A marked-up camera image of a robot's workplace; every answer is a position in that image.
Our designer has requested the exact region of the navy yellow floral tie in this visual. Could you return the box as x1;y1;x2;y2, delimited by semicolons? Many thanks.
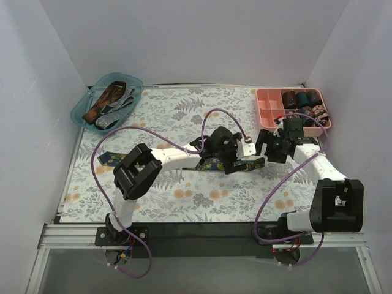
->
97;151;266;172

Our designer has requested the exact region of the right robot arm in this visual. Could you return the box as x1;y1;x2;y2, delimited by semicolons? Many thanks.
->
255;118;364;244

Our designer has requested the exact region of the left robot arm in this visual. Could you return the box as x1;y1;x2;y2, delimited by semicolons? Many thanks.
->
105;127;265;245

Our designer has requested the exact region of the floral table mat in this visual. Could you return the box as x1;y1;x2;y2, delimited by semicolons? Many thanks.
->
59;87;315;223

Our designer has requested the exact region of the navy patterned rolled tie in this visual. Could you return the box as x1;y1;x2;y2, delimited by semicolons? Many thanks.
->
299;106;314;127

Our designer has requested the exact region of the pink compartment tray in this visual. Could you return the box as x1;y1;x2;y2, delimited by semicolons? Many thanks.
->
255;88;331;137

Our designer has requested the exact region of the black pink floral rolled tie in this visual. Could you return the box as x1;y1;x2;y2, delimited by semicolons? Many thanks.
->
312;105;330;126

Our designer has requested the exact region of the teal rolled tie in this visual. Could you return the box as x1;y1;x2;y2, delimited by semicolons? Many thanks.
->
295;91;310;108

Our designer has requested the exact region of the dark red rolled tie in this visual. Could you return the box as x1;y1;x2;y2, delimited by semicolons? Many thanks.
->
282;91;297;109

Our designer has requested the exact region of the grey patterned tie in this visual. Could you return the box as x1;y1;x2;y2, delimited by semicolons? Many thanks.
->
93;88;135;130

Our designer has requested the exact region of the brown orange tie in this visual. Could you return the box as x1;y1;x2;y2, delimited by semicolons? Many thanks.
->
83;81;126;124

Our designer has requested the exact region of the teal plastic bin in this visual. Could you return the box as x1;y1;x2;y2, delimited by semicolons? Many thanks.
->
70;72;144;134

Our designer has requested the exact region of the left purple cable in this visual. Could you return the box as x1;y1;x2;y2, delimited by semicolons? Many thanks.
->
91;108;254;279

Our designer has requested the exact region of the purple cable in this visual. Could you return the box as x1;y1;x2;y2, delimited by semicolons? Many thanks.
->
253;111;332;268
91;108;254;279

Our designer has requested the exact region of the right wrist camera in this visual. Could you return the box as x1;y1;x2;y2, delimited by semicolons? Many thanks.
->
273;116;287;138

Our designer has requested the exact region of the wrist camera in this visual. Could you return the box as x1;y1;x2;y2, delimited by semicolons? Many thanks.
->
273;116;287;138
236;136;256;160

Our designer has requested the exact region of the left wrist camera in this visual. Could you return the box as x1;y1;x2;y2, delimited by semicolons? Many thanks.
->
236;136;256;160

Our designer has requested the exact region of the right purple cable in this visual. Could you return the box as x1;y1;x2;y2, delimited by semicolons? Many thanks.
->
253;111;332;268

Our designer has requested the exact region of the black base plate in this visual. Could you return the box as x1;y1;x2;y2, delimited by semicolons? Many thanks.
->
94;222;313;260

